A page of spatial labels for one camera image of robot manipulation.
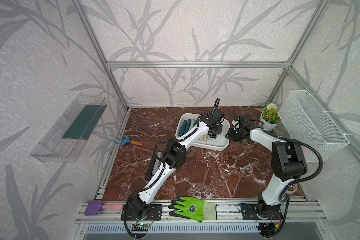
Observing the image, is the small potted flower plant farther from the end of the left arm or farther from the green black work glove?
the green black work glove

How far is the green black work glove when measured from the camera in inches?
28.7

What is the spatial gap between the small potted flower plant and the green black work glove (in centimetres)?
61

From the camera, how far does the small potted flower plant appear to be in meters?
0.95

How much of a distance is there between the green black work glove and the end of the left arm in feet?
1.24

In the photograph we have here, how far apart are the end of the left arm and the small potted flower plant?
12.6 inches

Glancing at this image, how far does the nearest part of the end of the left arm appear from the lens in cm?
76
